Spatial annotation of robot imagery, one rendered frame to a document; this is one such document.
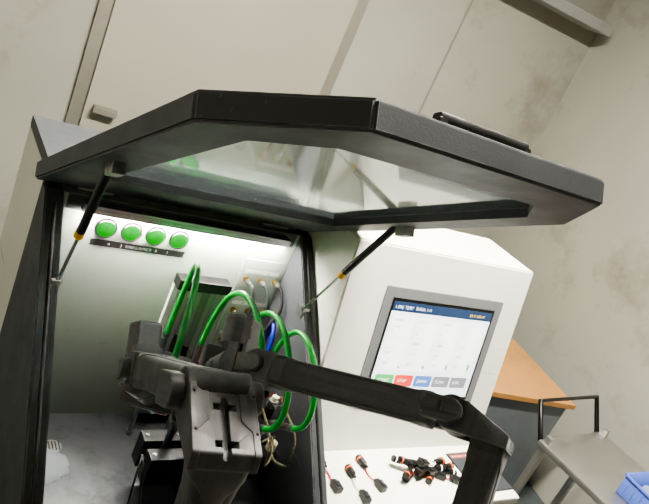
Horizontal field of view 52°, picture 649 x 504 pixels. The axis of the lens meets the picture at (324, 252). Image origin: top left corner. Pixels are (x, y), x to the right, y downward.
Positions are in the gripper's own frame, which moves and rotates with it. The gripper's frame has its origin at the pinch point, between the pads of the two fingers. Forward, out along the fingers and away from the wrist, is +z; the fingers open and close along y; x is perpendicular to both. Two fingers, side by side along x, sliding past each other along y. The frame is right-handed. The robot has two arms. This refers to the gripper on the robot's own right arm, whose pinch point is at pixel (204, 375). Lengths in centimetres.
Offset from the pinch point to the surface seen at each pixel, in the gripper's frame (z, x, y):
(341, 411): 19.4, -43.7, 2.5
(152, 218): 2.6, 19.2, 32.9
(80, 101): 189, 48, 160
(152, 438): 20.4, 4.0, -13.3
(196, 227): 4.9, 8.5, 35.0
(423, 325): 9, -60, 29
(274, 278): 20.6, -18.6, 33.9
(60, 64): 180, 63, 171
